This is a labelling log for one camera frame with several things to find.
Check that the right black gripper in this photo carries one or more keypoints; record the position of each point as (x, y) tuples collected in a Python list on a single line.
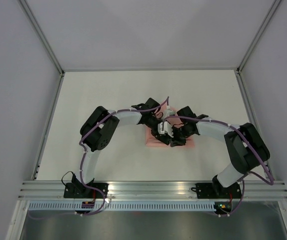
[(175, 141)]

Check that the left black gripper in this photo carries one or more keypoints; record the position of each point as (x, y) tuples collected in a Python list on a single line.
[(162, 138)]

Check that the pink cloth napkin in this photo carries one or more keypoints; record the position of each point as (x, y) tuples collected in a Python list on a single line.
[(152, 142)]

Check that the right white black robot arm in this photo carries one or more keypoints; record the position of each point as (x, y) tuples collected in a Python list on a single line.
[(246, 149)]

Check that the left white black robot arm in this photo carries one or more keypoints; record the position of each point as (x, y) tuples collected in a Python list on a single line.
[(96, 133)]

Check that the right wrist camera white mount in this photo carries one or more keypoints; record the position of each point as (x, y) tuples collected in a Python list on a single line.
[(165, 128)]

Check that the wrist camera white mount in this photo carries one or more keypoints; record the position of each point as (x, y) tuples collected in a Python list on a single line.
[(168, 111), (165, 128)]

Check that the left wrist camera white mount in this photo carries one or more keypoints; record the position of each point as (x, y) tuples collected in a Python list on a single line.
[(168, 111)]

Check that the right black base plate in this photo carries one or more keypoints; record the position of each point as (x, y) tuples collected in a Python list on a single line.
[(208, 191)]

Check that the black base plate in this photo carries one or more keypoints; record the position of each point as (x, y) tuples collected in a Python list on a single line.
[(208, 191), (80, 192)]

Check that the white slotted cable duct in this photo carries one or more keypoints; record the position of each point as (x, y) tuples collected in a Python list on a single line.
[(155, 206)]

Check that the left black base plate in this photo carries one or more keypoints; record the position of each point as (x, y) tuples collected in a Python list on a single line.
[(80, 192)]

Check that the aluminium mounting rail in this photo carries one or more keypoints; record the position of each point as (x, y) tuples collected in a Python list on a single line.
[(150, 191)]

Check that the right aluminium frame post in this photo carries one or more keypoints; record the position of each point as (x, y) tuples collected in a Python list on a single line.
[(258, 35)]

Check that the aluminium frame post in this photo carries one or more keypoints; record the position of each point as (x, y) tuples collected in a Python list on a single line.
[(258, 35), (40, 34)]

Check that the left aluminium frame post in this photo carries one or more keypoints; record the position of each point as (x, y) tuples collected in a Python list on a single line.
[(40, 34)]

